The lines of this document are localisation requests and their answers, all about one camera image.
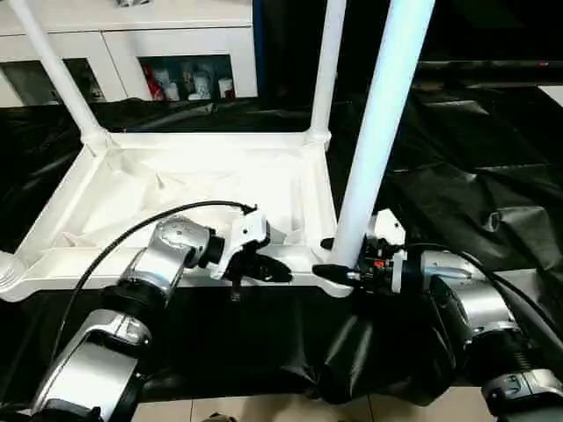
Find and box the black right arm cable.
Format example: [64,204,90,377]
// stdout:
[405,244,563,339]

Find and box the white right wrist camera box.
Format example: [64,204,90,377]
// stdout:
[368,209,407,291]

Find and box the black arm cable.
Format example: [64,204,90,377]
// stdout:
[405,244,563,339]
[48,200,258,370]

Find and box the white glass door cabinet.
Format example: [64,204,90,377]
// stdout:
[0,0,260,108]

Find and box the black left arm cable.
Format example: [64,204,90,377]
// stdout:
[48,200,258,370]

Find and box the black table mat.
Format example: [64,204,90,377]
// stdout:
[0,84,563,407]

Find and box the white plastic table top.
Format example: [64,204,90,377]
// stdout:
[0,130,353,302]

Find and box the white plastic table leg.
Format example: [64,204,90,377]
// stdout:
[9,0,112,149]
[0,251,22,293]
[305,0,347,147]
[329,0,436,275]

